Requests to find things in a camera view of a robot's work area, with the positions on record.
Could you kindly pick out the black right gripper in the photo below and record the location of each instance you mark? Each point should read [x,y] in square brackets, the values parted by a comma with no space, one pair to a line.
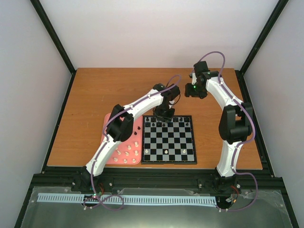
[188,92]

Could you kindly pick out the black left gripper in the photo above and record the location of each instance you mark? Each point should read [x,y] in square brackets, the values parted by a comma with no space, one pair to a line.
[166,118]

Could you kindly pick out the black white chessboard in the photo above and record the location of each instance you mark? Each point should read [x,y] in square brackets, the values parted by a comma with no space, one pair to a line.
[174,137]

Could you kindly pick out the left black corner post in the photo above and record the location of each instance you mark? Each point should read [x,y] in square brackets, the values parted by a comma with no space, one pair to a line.
[39,9]

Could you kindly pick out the right black corner post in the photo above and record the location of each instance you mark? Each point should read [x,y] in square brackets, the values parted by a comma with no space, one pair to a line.
[275,14]

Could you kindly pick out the black corner post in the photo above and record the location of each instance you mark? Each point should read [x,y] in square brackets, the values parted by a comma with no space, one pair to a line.
[39,9]
[275,14]

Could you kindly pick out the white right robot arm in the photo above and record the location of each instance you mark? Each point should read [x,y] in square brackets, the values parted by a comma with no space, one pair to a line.
[235,124]

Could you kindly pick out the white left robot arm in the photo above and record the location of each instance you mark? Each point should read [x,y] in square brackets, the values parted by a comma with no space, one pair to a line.
[119,127]

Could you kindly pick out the light blue slotted cable duct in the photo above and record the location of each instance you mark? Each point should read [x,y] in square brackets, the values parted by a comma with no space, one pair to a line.
[134,200]

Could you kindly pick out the pink plastic tray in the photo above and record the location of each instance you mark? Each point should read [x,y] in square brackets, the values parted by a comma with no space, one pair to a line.
[130,151]

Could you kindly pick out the black aluminium frame rail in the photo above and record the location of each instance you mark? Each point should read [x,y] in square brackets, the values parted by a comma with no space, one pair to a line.
[114,179]

